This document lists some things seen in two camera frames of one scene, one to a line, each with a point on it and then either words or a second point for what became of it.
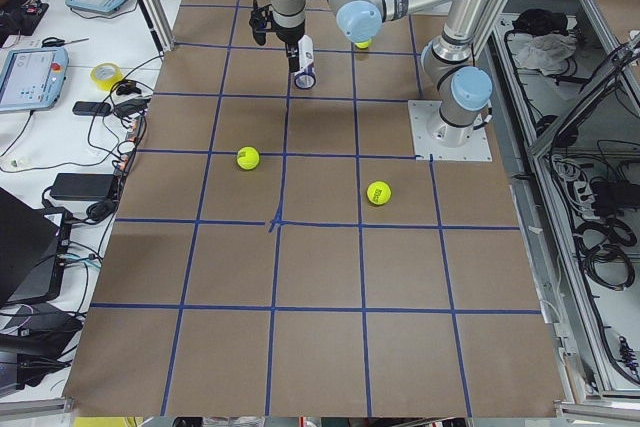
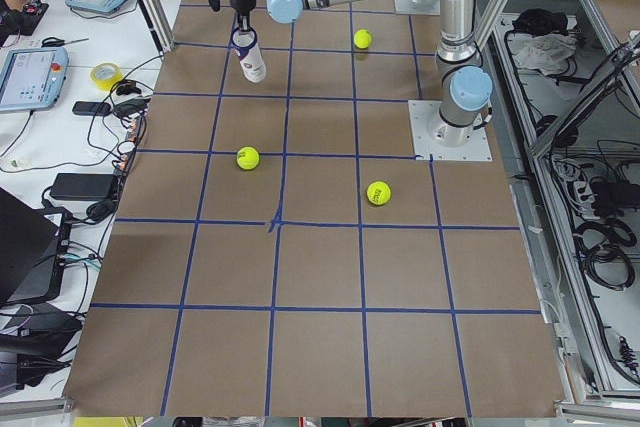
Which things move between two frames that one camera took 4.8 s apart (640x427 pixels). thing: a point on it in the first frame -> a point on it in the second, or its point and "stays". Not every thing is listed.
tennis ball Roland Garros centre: (379, 192) stays
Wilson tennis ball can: (305, 78) -> (244, 44)
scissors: (54, 42) stays
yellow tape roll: (106, 74) stays
